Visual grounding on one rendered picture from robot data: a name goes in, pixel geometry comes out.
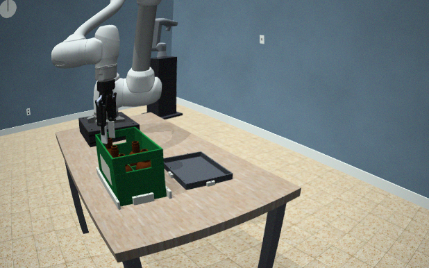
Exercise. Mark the green divided crate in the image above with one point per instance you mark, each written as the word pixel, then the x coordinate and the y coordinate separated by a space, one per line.
pixel 137 182

